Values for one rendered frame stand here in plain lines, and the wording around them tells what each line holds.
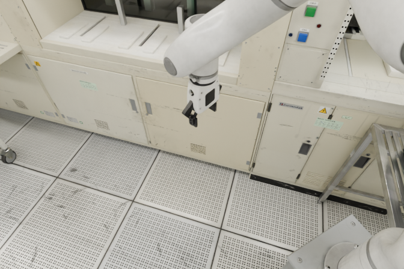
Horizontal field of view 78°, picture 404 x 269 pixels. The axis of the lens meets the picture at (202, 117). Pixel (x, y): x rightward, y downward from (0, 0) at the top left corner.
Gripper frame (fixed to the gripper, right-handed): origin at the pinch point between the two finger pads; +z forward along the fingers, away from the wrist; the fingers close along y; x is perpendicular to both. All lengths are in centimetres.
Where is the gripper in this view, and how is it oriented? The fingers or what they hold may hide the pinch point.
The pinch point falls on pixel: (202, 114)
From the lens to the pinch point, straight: 81.1
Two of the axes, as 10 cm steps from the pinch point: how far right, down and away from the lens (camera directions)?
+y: 6.7, -5.4, 5.1
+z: 0.1, 6.9, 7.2
